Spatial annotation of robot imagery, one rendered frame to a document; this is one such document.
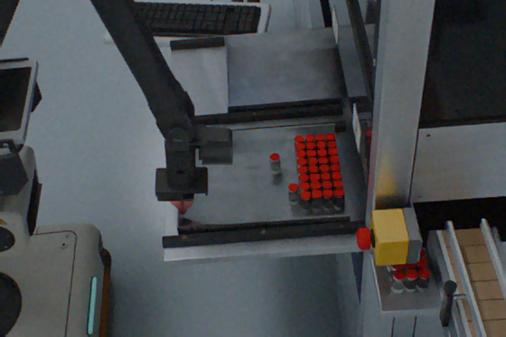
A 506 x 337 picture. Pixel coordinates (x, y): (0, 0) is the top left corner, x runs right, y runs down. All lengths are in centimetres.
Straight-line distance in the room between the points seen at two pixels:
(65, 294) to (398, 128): 128
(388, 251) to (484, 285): 18
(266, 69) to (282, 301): 89
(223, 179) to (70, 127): 158
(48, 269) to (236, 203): 89
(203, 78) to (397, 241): 74
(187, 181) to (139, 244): 124
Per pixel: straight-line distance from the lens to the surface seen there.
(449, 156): 134
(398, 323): 174
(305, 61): 189
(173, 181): 146
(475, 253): 147
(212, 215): 157
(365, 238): 136
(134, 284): 258
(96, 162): 297
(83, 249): 235
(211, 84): 185
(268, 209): 157
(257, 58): 191
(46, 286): 230
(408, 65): 117
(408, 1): 110
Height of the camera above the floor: 209
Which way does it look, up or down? 46 degrees down
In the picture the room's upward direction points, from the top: 5 degrees counter-clockwise
